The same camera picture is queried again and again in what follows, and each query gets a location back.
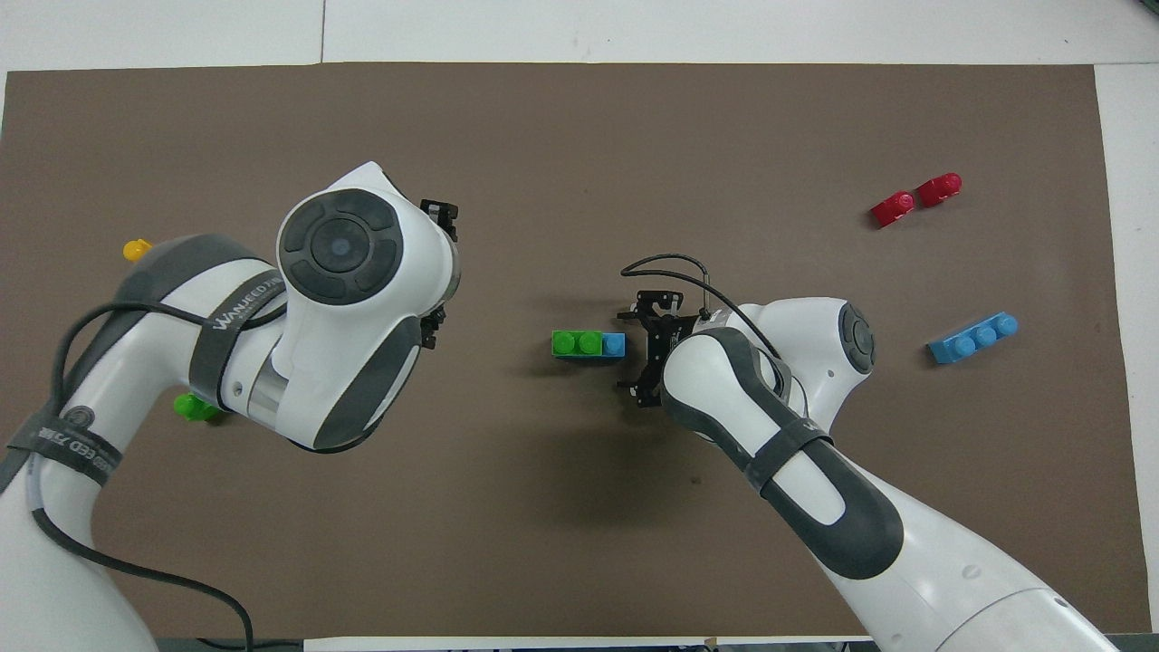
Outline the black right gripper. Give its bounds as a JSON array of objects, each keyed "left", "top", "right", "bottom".
[{"left": 618, "top": 292, "right": 707, "bottom": 408}]

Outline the blue three-stud toy brick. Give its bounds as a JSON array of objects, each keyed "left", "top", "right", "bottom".
[
  {"left": 554, "top": 331, "right": 628, "bottom": 360},
  {"left": 928, "top": 312, "right": 1019, "bottom": 365}
]

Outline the green two-stud toy brick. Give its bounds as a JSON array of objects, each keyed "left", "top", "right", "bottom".
[
  {"left": 174, "top": 391, "right": 224, "bottom": 424},
  {"left": 551, "top": 330, "right": 605, "bottom": 359}
]

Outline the brown table mat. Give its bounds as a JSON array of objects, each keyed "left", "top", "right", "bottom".
[{"left": 0, "top": 62, "right": 1125, "bottom": 639}]

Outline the red one-stud toy brick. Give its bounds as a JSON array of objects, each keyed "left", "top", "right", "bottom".
[
  {"left": 871, "top": 191, "right": 916, "bottom": 229},
  {"left": 916, "top": 172, "right": 963, "bottom": 208}
]

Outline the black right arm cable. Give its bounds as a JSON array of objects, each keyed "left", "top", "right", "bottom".
[{"left": 621, "top": 254, "right": 781, "bottom": 359}]

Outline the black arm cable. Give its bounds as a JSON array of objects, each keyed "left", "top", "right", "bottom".
[
  {"left": 32, "top": 302, "right": 291, "bottom": 652},
  {"left": 621, "top": 254, "right": 781, "bottom": 359}
]

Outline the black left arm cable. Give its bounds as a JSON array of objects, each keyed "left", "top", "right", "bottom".
[{"left": 32, "top": 302, "right": 291, "bottom": 652}]

